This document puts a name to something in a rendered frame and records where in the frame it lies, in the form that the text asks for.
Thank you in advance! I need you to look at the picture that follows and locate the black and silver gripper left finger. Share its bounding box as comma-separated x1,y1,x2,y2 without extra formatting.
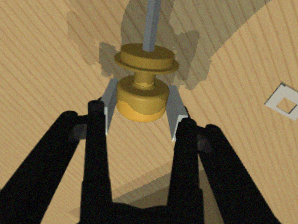
0,78,118,224

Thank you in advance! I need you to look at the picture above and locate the brass door knob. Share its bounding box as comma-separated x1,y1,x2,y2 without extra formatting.
114,0,179,122

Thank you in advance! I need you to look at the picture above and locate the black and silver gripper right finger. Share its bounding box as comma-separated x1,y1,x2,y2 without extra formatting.
166,85,282,224

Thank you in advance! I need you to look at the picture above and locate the grey metal plate with square hole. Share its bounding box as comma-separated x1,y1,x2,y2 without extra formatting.
264,83,298,121

